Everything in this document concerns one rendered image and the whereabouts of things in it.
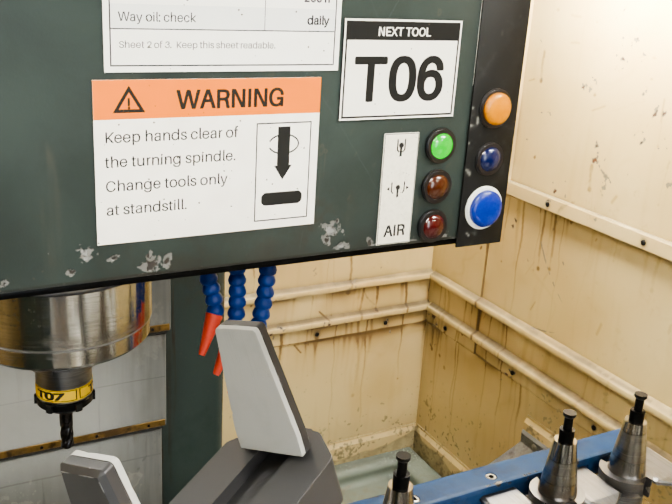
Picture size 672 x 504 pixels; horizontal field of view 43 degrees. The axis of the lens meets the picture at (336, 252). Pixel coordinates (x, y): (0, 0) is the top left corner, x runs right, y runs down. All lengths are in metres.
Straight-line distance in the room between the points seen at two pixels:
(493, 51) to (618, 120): 0.91
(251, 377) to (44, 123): 0.25
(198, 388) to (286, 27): 0.95
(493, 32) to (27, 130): 0.34
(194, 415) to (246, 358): 1.13
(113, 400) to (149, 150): 0.84
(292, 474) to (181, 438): 1.13
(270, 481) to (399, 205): 0.34
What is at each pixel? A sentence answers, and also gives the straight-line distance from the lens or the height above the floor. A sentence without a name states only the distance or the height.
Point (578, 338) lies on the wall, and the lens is 1.70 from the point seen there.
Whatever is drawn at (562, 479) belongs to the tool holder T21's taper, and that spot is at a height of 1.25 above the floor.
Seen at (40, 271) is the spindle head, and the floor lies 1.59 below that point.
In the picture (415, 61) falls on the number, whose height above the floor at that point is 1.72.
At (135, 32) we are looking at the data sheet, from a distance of 0.55.
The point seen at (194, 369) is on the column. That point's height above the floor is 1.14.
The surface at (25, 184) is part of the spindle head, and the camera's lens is 0.55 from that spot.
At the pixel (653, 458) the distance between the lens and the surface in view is 1.18.
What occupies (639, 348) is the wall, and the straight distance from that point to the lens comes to 1.59.
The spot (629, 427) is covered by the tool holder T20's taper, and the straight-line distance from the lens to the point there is 1.08.
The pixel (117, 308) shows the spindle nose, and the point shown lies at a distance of 0.74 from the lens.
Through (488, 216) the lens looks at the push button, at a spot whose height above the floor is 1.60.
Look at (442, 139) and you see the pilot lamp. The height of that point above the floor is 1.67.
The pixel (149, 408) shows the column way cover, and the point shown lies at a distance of 1.39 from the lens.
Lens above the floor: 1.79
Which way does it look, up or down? 19 degrees down
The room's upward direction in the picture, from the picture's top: 4 degrees clockwise
